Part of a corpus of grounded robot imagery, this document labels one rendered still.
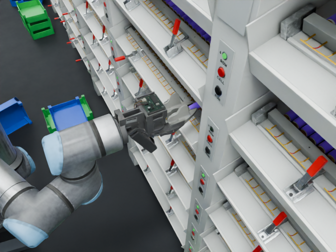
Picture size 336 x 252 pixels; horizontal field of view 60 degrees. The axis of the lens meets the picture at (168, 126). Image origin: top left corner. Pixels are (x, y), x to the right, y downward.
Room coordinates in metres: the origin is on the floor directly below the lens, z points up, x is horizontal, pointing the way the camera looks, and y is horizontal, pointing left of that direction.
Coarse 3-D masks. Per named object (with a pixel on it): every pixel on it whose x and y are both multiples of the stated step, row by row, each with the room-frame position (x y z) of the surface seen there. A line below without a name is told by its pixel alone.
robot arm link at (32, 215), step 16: (0, 160) 0.40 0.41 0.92; (0, 176) 0.35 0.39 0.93; (16, 176) 0.36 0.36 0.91; (0, 192) 0.31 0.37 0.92; (16, 192) 0.31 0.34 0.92; (32, 192) 0.32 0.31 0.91; (48, 192) 0.32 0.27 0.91; (0, 208) 0.28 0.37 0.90; (16, 208) 0.28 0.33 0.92; (32, 208) 0.28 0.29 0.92; (48, 208) 0.28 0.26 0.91; (64, 208) 0.29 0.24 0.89; (16, 224) 0.24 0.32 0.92; (32, 224) 0.25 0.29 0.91; (48, 224) 0.25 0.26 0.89; (32, 240) 0.22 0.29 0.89
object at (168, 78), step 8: (128, 32) 0.98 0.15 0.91; (136, 40) 0.91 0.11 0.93; (144, 48) 0.86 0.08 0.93; (144, 56) 0.83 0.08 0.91; (152, 56) 0.81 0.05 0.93; (160, 64) 0.76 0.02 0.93; (160, 72) 0.74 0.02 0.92; (168, 80) 0.69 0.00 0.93; (176, 88) 0.65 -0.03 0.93; (184, 96) 0.62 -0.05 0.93; (200, 112) 0.55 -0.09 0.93
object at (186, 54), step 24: (120, 0) 0.90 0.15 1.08; (144, 0) 0.86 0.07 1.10; (168, 0) 0.80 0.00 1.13; (144, 24) 0.75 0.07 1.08; (168, 24) 0.73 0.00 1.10; (192, 24) 0.67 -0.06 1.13; (168, 48) 0.62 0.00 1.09; (192, 48) 0.61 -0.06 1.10; (192, 72) 0.54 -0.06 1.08; (192, 96) 0.50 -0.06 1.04
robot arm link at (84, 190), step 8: (96, 168) 0.39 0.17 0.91; (80, 176) 0.35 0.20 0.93; (88, 176) 0.36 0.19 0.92; (96, 176) 0.37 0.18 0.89; (56, 184) 0.34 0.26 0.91; (64, 184) 0.34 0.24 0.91; (72, 184) 0.34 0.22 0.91; (80, 184) 0.34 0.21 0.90; (88, 184) 0.35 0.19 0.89; (96, 184) 0.36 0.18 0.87; (64, 192) 0.32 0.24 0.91; (72, 192) 0.33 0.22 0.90; (80, 192) 0.33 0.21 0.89; (88, 192) 0.34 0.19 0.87; (96, 192) 0.36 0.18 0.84; (72, 200) 0.31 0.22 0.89; (80, 200) 0.32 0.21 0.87; (88, 200) 0.34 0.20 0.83
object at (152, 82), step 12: (120, 24) 1.00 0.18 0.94; (120, 36) 0.99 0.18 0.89; (120, 48) 0.98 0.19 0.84; (132, 48) 0.90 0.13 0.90; (132, 60) 0.84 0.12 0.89; (144, 72) 0.77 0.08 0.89; (156, 72) 0.76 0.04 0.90; (156, 84) 0.71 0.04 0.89; (168, 96) 0.65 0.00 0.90; (192, 120) 0.55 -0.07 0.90; (180, 132) 0.53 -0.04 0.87; (192, 132) 0.51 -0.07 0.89; (192, 144) 0.44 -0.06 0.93
